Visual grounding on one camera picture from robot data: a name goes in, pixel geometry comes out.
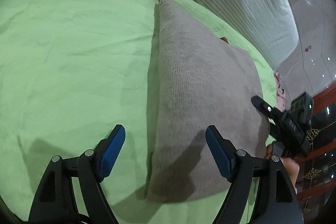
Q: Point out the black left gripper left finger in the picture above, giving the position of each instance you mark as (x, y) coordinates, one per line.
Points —
(54, 201)

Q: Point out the person's right hand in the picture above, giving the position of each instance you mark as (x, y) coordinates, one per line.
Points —
(290, 165)

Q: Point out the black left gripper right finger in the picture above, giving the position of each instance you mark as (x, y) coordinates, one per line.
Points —
(276, 200)

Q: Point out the dark red wooden cabinet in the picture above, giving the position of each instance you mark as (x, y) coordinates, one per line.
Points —
(316, 179)

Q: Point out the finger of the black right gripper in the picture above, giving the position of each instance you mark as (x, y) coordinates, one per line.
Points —
(264, 108)

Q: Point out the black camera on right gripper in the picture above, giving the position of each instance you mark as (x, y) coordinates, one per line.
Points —
(301, 109)

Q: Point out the light green bed sheet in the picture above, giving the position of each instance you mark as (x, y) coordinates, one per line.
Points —
(73, 69)

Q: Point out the beige brown knit sweater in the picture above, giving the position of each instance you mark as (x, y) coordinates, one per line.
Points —
(203, 81)

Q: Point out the pink cloth at bed edge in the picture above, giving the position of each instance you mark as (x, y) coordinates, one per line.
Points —
(280, 92)

